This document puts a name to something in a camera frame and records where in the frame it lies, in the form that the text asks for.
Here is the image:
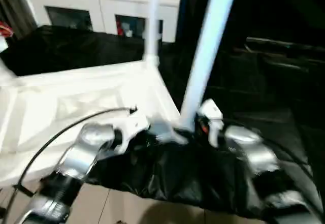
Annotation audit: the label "white plastic table leg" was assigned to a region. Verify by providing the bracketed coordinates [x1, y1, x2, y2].
[0, 55, 16, 79]
[141, 0, 164, 68]
[177, 0, 240, 134]

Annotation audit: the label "white plastic table top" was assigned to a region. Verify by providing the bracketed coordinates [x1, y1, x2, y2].
[0, 55, 190, 184]

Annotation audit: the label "black flat monitor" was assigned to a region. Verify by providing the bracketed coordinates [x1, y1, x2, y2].
[244, 37, 325, 66]

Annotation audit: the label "black work mat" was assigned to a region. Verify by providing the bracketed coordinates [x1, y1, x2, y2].
[0, 24, 325, 222]

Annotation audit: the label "black speaker cabinet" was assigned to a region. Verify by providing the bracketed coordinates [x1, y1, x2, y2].
[176, 0, 247, 46]

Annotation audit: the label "white sideboard cabinet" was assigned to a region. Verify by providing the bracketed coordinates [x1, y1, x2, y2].
[25, 0, 181, 44]

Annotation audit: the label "grey curtain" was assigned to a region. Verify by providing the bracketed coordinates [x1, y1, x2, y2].
[0, 0, 37, 40]

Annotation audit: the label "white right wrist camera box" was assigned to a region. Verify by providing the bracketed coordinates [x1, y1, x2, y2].
[197, 99, 224, 149]

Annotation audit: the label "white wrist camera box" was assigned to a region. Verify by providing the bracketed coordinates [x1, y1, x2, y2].
[114, 111, 151, 155]
[197, 99, 224, 149]

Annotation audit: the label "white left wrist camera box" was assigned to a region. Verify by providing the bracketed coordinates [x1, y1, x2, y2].
[114, 111, 151, 155]

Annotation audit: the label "red wire bundle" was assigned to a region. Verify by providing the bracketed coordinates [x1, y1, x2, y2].
[0, 22, 14, 39]

